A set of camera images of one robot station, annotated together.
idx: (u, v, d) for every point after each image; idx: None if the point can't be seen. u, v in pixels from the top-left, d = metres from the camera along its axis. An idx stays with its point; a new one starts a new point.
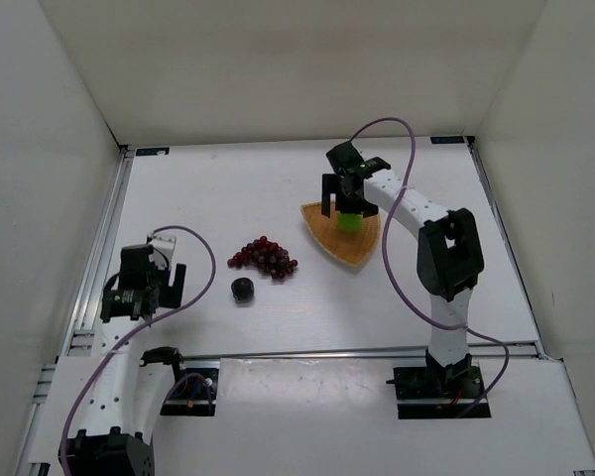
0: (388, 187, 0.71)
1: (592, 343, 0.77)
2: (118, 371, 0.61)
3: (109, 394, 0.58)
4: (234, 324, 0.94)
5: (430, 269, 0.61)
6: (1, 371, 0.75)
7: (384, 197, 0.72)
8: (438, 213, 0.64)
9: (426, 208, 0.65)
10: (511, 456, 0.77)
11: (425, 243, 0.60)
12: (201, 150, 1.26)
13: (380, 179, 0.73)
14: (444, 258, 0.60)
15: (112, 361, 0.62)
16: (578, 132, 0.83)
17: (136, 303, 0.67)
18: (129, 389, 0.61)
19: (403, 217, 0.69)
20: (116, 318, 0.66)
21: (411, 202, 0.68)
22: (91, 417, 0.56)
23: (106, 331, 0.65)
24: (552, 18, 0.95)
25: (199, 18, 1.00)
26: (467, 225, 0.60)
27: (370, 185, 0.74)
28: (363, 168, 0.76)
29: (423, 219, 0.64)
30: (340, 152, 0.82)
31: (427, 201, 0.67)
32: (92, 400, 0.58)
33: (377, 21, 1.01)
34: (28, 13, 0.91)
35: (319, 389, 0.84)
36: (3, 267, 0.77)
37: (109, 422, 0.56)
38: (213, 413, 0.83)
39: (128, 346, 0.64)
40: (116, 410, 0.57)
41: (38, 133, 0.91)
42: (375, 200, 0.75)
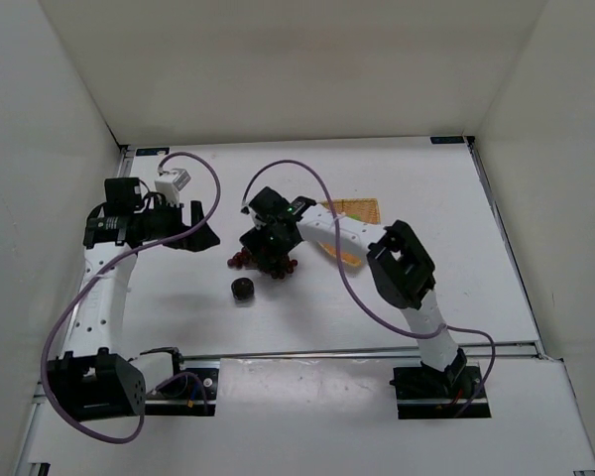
0: (320, 223, 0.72)
1: (592, 343, 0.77)
2: (103, 295, 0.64)
3: (95, 317, 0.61)
4: (234, 323, 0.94)
5: (389, 288, 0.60)
6: (1, 370, 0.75)
7: (321, 233, 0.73)
8: (378, 233, 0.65)
9: (365, 232, 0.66)
10: (511, 455, 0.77)
11: (376, 266, 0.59)
12: (201, 150, 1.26)
13: (311, 217, 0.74)
14: (399, 273, 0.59)
15: (97, 285, 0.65)
16: (578, 131, 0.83)
17: (121, 228, 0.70)
18: (115, 313, 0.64)
19: (347, 248, 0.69)
20: (101, 245, 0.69)
21: (348, 230, 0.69)
22: (78, 340, 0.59)
23: (90, 257, 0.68)
24: (551, 17, 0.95)
25: (198, 18, 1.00)
26: (407, 234, 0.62)
27: (305, 227, 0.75)
28: (293, 212, 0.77)
29: (367, 244, 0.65)
30: (261, 201, 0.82)
31: (364, 224, 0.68)
32: (78, 323, 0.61)
33: (377, 21, 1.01)
34: (27, 13, 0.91)
35: (319, 389, 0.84)
36: (3, 266, 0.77)
37: (96, 343, 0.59)
38: (213, 412, 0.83)
39: (113, 271, 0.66)
40: (103, 331, 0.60)
41: (38, 133, 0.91)
42: (313, 238, 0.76)
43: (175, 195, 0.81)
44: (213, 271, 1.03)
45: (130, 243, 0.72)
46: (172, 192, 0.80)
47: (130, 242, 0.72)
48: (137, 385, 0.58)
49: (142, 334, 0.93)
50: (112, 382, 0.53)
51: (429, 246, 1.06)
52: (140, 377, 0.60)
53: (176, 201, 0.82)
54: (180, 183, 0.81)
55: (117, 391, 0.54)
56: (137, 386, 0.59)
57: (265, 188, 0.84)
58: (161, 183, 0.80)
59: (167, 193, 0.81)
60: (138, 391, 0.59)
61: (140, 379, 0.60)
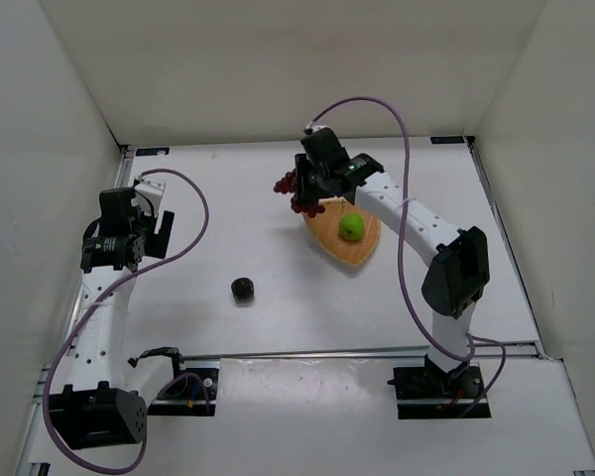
0: (386, 198, 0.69)
1: (592, 343, 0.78)
2: (102, 322, 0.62)
3: (94, 348, 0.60)
4: (234, 323, 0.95)
5: (441, 292, 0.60)
6: (1, 370, 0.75)
7: (383, 208, 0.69)
8: (449, 233, 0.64)
9: (435, 228, 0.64)
10: (511, 455, 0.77)
11: (438, 269, 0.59)
12: (201, 149, 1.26)
13: (376, 188, 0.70)
14: (456, 282, 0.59)
15: (95, 313, 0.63)
16: (578, 132, 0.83)
17: (119, 253, 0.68)
18: (115, 340, 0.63)
19: (407, 232, 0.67)
20: (98, 268, 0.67)
21: (416, 220, 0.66)
22: (78, 372, 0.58)
23: (88, 283, 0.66)
24: (551, 18, 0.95)
25: (198, 18, 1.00)
26: (479, 245, 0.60)
27: (365, 195, 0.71)
28: (353, 170, 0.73)
29: (434, 241, 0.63)
30: (314, 142, 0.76)
31: (434, 218, 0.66)
32: (78, 354, 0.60)
33: (377, 21, 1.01)
34: (28, 13, 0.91)
35: (319, 389, 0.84)
36: (3, 267, 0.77)
37: (96, 377, 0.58)
38: (213, 412, 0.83)
39: (112, 297, 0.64)
40: (102, 363, 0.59)
41: (39, 133, 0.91)
42: (366, 206, 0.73)
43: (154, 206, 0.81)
44: (214, 270, 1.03)
45: (128, 264, 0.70)
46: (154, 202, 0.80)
47: (128, 264, 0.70)
48: (138, 413, 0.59)
49: (143, 334, 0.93)
50: (112, 416, 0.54)
51: None
52: (140, 403, 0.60)
53: (151, 210, 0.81)
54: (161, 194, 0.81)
55: (118, 423, 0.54)
56: (138, 413, 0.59)
57: (327, 130, 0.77)
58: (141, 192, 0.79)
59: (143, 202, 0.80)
60: (140, 417, 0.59)
61: (141, 404, 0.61)
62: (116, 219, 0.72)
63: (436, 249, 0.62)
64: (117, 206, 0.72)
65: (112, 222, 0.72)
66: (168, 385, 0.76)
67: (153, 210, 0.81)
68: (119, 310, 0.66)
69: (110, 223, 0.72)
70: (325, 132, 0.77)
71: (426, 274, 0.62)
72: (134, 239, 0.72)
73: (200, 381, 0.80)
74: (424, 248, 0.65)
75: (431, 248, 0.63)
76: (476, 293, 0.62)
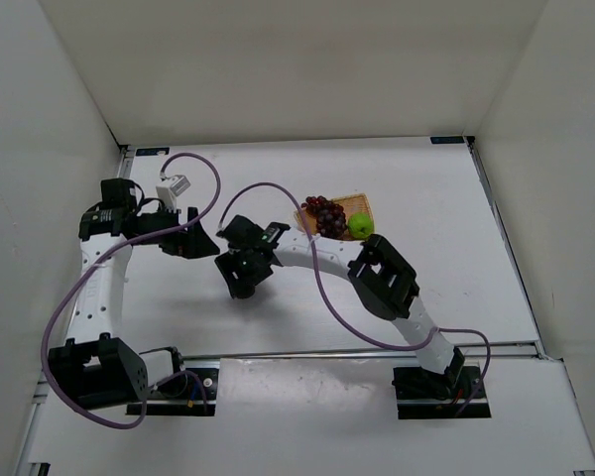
0: (297, 246, 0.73)
1: (592, 343, 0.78)
2: (102, 283, 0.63)
3: (95, 303, 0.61)
4: (234, 323, 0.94)
5: (376, 301, 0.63)
6: (1, 370, 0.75)
7: (300, 256, 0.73)
8: (355, 249, 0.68)
9: (343, 250, 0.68)
10: (510, 454, 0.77)
11: (358, 283, 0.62)
12: (201, 150, 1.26)
13: (288, 243, 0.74)
14: (379, 284, 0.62)
15: (95, 274, 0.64)
16: (578, 132, 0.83)
17: (116, 220, 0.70)
18: (115, 301, 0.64)
19: (327, 267, 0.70)
20: (96, 236, 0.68)
21: (326, 250, 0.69)
22: (79, 327, 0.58)
23: (86, 250, 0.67)
24: (552, 18, 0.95)
25: (199, 19, 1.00)
26: (383, 247, 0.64)
27: (282, 253, 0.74)
28: (267, 240, 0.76)
29: (346, 262, 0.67)
30: (234, 231, 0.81)
31: (339, 243, 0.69)
32: (78, 311, 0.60)
33: (376, 21, 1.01)
34: (27, 14, 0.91)
35: (319, 389, 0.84)
36: (3, 267, 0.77)
37: (97, 330, 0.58)
38: (212, 412, 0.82)
39: (111, 260, 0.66)
40: (103, 317, 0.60)
41: (39, 133, 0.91)
42: (292, 262, 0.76)
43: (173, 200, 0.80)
44: (213, 271, 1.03)
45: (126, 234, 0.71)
46: (168, 195, 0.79)
47: (125, 233, 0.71)
48: (139, 372, 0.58)
49: (142, 333, 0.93)
50: (115, 366, 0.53)
51: (428, 247, 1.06)
52: (142, 364, 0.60)
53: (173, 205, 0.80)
54: (178, 188, 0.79)
55: (120, 376, 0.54)
56: (140, 372, 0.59)
57: (236, 216, 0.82)
58: (160, 188, 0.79)
59: (165, 198, 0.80)
60: (141, 377, 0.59)
61: (142, 366, 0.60)
62: (115, 199, 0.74)
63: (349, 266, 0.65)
64: (118, 194, 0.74)
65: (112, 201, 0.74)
66: (168, 379, 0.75)
67: (177, 205, 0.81)
68: (118, 274, 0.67)
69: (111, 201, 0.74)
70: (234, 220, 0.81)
71: (360, 295, 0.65)
72: (132, 214, 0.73)
73: (199, 382, 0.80)
74: (344, 273, 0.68)
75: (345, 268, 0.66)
76: (406, 284, 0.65)
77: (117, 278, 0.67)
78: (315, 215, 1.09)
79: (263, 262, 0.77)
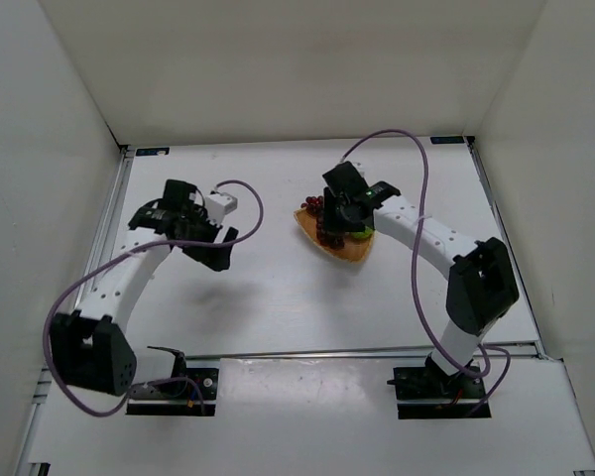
0: (403, 217, 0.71)
1: (592, 342, 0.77)
2: (127, 271, 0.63)
3: (112, 287, 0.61)
4: (235, 323, 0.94)
5: (467, 307, 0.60)
6: (1, 370, 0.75)
7: (400, 228, 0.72)
8: (467, 246, 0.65)
9: (452, 241, 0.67)
10: (511, 455, 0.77)
11: (458, 280, 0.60)
12: (201, 150, 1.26)
13: (393, 209, 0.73)
14: (480, 296, 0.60)
15: (126, 261, 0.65)
16: (578, 131, 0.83)
17: (165, 222, 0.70)
18: (132, 292, 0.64)
19: (424, 248, 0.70)
20: (142, 229, 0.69)
21: (432, 234, 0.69)
22: (90, 302, 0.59)
23: (129, 237, 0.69)
24: (551, 18, 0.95)
25: (199, 19, 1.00)
26: (499, 256, 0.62)
27: (382, 216, 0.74)
28: (371, 195, 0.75)
29: (451, 254, 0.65)
30: (339, 175, 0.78)
31: (451, 233, 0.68)
32: (95, 289, 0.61)
33: (376, 21, 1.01)
34: (27, 14, 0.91)
35: (319, 389, 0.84)
36: (2, 267, 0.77)
37: (103, 309, 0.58)
38: (212, 413, 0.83)
39: (145, 254, 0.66)
40: (114, 301, 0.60)
41: (39, 134, 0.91)
42: (388, 230, 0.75)
43: (219, 217, 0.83)
44: (213, 271, 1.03)
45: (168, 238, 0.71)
46: (217, 210, 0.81)
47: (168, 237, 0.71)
48: (126, 365, 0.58)
49: (143, 333, 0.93)
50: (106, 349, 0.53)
51: None
52: (132, 358, 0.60)
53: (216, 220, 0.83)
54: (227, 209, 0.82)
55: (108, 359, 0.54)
56: (126, 366, 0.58)
57: (346, 163, 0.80)
58: (210, 199, 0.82)
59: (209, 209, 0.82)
60: (125, 372, 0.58)
61: (132, 361, 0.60)
62: (174, 201, 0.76)
63: (453, 259, 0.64)
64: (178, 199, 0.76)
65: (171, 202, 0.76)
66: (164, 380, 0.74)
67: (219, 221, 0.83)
68: (145, 270, 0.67)
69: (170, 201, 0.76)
70: (341, 165, 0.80)
71: (449, 292, 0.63)
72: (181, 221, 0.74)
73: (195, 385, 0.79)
74: (444, 263, 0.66)
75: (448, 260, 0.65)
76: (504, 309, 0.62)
77: (147, 268, 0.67)
78: (315, 215, 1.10)
79: (357, 217, 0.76)
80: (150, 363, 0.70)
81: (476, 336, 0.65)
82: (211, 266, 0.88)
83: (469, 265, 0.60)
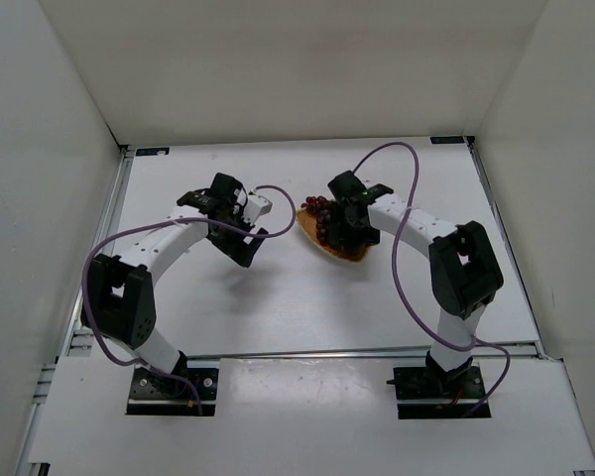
0: (392, 210, 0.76)
1: (592, 342, 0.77)
2: (167, 235, 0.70)
3: (152, 244, 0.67)
4: (236, 323, 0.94)
5: (447, 286, 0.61)
6: (0, 370, 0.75)
7: (391, 219, 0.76)
8: (448, 230, 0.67)
9: (434, 225, 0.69)
10: (510, 454, 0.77)
11: (437, 257, 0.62)
12: (201, 150, 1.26)
13: (384, 203, 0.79)
14: (459, 270, 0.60)
15: (167, 228, 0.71)
16: (578, 131, 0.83)
17: (209, 204, 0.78)
18: (168, 255, 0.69)
19: (412, 236, 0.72)
20: (188, 206, 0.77)
21: (417, 221, 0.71)
22: (130, 253, 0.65)
23: (175, 210, 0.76)
24: (552, 18, 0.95)
25: (198, 18, 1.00)
26: (478, 237, 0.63)
27: (375, 211, 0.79)
28: (366, 195, 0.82)
29: (432, 235, 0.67)
30: (339, 182, 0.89)
31: (434, 219, 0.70)
32: (138, 243, 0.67)
33: (376, 21, 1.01)
34: (27, 14, 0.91)
35: (319, 389, 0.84)
36: (2, 267, 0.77)
37: (140, 260, 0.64)
38: (212, 412, 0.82)
39: (186, 226, 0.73)
40: (152, 256, 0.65)
41: (39, 134, 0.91)
42: (383, 225, 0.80)
43: (253, 216, 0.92)
44: (214, 271, 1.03)
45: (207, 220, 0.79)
46: (254, 211, 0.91)
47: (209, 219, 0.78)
48: (145, 319, 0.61)
49: None
50: (135, 292, 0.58)
51: None
52: (152, 315, 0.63)
53: (251, 220, 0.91)
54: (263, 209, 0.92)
55: (135, 301, 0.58)
56: (145, 321, 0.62)
57: (345, 171, 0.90)
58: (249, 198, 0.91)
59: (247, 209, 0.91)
60: (143, 326, 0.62)
61: (152, 319, 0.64)
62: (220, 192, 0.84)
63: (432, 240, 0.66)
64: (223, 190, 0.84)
65: (215, 191, 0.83)
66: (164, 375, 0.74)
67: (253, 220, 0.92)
68: (181, 242, 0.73)
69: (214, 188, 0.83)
70: (344, 174, 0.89)
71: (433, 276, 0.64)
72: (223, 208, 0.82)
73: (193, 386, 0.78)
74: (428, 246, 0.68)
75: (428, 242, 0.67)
76: (489, 290, 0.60)
77: (185, 239, 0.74)
78: (315, 215, 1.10)
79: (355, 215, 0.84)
80: (153, 357, 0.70)
81: (464, 319, 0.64)
82: (237, 260, 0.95)
83: (447, 242, 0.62)
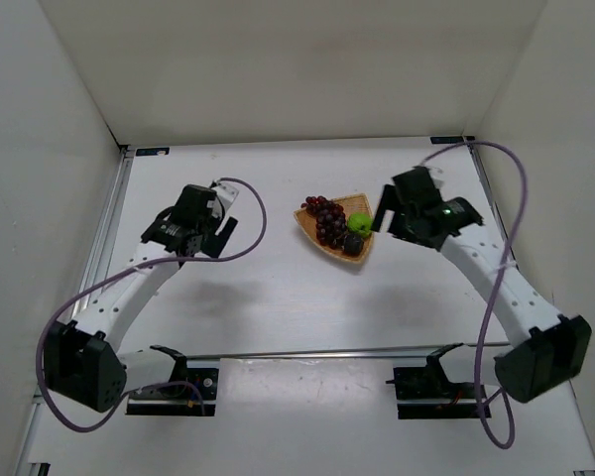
0: (480, 257, 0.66)
1: (593, 342, 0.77)
2: (129, 287, 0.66)
3: (112, 302, 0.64)
4: (236, 323, 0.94)
5: (525, 379, 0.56)
6: (0, 371, 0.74)
7: (474, 267, 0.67)
8: (546, 316, 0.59)
9: (532, 305, 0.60)
10: (510, 455, 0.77)
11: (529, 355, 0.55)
12: (201, 150, 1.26)
13: (470, 243, 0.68)
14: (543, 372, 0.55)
15: (131, 276, 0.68)
16: (578, 132, 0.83)
17: (176, 240, 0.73)
18: (132, 306, 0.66)
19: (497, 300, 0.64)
20: (153, 244, 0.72)
21: (511, 291, 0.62)
22: (87, 315, 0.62)
23: (138, 251, 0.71)
24: (551, 18, 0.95)
25: (198, 18, 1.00)
26: (581, 340, 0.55)
27: (456, 246, 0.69)
28: (447, 214, 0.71)
29: (523, 318, 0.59)
30: (406, 180, 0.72)
31: (532, 295, 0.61)
32: (96, 301, 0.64)
33: (376, 21, 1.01)
34: (27, 14, 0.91)
35: (319, 389, 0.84)
36: (2, 268, 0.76)
37: (97, 324, 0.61)
38: (212, 413, 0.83)
39: (150, 270, 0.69)
40: (111, 316, 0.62)
41: (39, 134, 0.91)
42: (458, 261, 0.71)
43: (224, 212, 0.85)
44: (214, 271, 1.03)
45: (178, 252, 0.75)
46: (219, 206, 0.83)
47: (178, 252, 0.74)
48: (114, 383, 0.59)
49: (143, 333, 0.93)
50: (94, 360, 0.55)
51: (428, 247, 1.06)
52: (123, 375, 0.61)
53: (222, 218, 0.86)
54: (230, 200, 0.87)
55: (94, 372, 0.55)
56: (115, 384, 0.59)
57: (420, 169, 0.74)
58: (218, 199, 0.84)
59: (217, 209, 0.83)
60: (113, 389, 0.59)
61: (123, 379, 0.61)
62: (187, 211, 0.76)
63: (528, 330, 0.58)
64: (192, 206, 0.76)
65: (183, 209, 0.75)
66: (161, 384, 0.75)
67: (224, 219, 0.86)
68: (147, 288, 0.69)
69: (180, 210, 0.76)
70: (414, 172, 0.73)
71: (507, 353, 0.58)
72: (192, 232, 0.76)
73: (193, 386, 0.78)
74: (512, 322, 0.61)
75: (523, 329, 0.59)
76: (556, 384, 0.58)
77: (155, 278, 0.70)
78: (315, 215, 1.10)
79: (426, 233, 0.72)
80: (148, 363, 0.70)
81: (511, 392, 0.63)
82: None
83: (547, 343, 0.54)
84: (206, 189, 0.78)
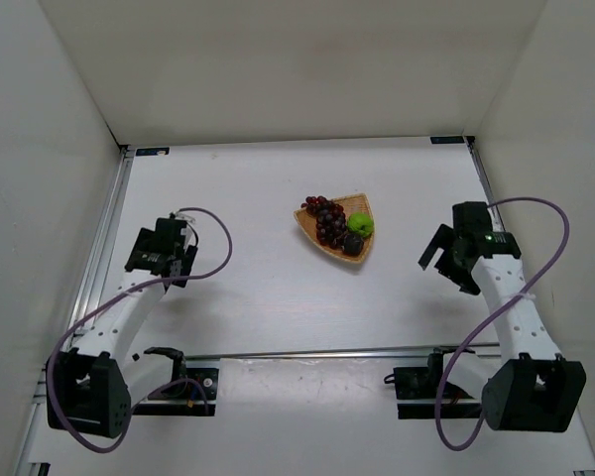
0: (502, 282, 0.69)
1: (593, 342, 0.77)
2: (123, 309, 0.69)
3: (109, 325, 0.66)
4: (235, 323, 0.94)
5: (502, 398, 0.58)
6: (0, 372, 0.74)
7: (494, 291, 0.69)
8: (542, 352, 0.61)
9: (533, 336, 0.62)
10: (510, 454, 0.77)
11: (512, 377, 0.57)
12: (201, 150, 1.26)
13: (497, 268, 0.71)
14: (522, 398, 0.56)
15: (123, 299, 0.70)
16: (578, 132, 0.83)
17: (160, 264, 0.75)
18: (130, 327, 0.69)
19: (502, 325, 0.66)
20: (139, 271, 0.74)
21: (516, 319, 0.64)
22: (88, 340, 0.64)
23: (125, 279, 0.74)
24: (551, 18, 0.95)
25: (199, 19, 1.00)
26: (570, 380, 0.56)
27: (483, 269, 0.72)
28: (489, 240, 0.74)
29: (518, 345, 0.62)
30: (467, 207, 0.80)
31: (537, 328, 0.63)
32: (94, 326, 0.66)
33: (377, 21, 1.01)
34: (27, 14, 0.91)
35: (319, 389, 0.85)
36: (2, 268, 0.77)
37: (99, 346, 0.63)
38: (213, 412, 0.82)
39: (142, 292, 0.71)
40: (112, 338, 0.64)
41: (40, 134, 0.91)
42: (481, 282, 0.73)
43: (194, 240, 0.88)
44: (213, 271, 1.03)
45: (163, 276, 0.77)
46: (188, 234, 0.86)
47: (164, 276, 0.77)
48: (121, 405, 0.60)
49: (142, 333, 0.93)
50: (101, 381, 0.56)
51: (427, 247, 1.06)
52: (127, 398, 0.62)
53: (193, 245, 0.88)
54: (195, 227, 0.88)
55: (102, 393, 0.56)
56: (121, 407, 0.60)
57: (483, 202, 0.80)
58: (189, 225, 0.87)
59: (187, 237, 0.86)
60: (121, 412, 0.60)
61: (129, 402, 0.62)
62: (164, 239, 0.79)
63: (518, 354, 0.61)
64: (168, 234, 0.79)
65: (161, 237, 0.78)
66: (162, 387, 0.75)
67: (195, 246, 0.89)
68: (141, 308, 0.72)
69: (157, 240, 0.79)
70: (477, 203, 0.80)
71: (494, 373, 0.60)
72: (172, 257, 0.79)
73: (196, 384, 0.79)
74: (508, 347, 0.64)
75: (515, 352, 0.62)
76: (539, 430, 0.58)
77: (147, 299, 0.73)
78: (315, 215, 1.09)
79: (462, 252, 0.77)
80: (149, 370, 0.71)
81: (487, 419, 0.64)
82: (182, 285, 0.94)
83: (531, 369, 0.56)
84: (178, 218, 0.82)
